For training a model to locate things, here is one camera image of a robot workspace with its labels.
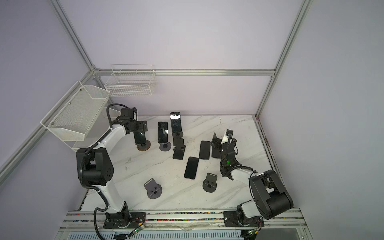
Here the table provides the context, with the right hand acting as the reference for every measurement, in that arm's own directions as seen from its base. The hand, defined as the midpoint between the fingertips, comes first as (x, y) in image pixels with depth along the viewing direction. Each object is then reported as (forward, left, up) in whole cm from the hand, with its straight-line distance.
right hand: (221, 133), depth 87 cm
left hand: (+7, +52, -2) cm, 53 cm away
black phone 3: (-12, +18, -20) cm, 29 cm away
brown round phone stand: (+1, +51, -16) cm, 54 cm away
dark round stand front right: (-26, +7, -12) cm, 30 cm away
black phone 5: (+15, +29, -6) cm, 33 cm away
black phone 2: (-2, +2, -16) cm, 17 cm away
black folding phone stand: (-2, +26, -13) cm, 29 cm away
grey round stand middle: (+1, +37, -17) cm, 41 cm away
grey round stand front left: (-29, +37, -12) cm, 49 cm away
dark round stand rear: (+11, +29, -16) cm, 35 cm away
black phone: (0, +9, -18) cm, 20 cm away
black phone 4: (+2, +52, -7) cm, 53 cm away
